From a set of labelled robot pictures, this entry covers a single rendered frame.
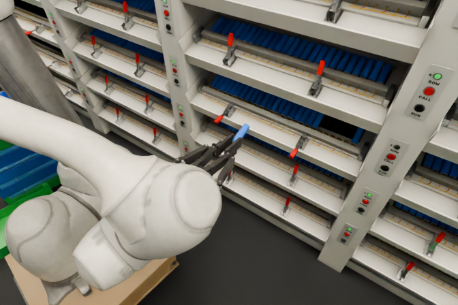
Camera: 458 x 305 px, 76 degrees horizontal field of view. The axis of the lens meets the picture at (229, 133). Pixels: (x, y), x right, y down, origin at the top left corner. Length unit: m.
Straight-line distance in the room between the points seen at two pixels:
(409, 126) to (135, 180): 0.59
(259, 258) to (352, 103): 0.77
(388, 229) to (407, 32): 0.61
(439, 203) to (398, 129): 0.25
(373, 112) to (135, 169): 0.58
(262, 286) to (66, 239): 0.73
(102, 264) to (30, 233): 0.37
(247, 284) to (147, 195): 0.94
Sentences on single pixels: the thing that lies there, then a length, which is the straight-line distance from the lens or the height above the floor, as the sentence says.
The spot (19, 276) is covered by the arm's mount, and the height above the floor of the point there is 0.29.
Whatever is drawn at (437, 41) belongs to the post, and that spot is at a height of 0.95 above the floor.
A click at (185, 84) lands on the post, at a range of 1.04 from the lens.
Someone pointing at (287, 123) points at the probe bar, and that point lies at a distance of 0.93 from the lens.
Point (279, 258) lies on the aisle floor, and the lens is 1.31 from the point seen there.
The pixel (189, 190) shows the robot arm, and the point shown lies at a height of 0.91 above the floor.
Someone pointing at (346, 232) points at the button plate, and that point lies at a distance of 1.11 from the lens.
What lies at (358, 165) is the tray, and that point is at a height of 0.55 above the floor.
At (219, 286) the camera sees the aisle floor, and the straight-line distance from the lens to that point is 1.26.
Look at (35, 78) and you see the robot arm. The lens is 0.77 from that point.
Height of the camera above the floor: 1.19
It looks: 44 degrees down
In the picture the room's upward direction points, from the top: straight up
